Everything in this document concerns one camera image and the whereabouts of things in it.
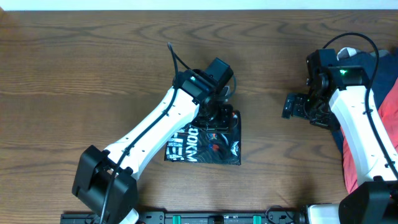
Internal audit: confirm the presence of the red garment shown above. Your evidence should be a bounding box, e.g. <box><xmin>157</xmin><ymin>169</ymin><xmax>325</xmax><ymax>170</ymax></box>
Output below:
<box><xmin>343</xmin><ymin>85</ymin><xmax>398</xmax><ymax>194</ymax></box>

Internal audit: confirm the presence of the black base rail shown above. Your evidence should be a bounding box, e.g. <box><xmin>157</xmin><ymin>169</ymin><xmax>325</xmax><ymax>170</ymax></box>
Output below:
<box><xmin>60</xmin><ymin>210</ymin><xmax>307</xmax><ymax>224</ymax></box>

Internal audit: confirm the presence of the black orange patterned jersey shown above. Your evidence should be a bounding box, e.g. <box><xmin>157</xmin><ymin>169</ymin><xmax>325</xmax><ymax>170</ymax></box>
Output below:
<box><xmin>164</xmin><ymin>110</ymin><xmax>241</xmax><ymax>166</ymax></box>

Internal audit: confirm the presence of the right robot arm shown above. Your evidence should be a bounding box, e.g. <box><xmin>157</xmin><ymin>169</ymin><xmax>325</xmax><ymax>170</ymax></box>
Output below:
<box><xmin>282</xmin><ymin>49</ymin><xmax>397</xmax><ymax>223</ymax></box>

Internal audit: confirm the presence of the navy blue garment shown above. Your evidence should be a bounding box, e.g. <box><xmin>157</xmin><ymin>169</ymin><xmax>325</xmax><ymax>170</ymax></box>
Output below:
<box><xmin>339</xmin><ymin>48</ymin><xmax>397</xmax><ymax>110</ymax></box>

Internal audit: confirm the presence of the grey white garment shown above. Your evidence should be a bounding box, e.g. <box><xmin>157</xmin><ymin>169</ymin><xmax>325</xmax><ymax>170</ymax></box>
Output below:
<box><xmin>336</xmin><ymin>47</ymin><xmax>362</xmax><ymax>61</ymax></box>

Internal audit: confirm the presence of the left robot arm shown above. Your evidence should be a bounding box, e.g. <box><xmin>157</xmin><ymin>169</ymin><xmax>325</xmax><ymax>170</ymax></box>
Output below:
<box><xmin>72</xmin><ymin>68</ymin><xmax>234</xmax><ymax>223</ymax></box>

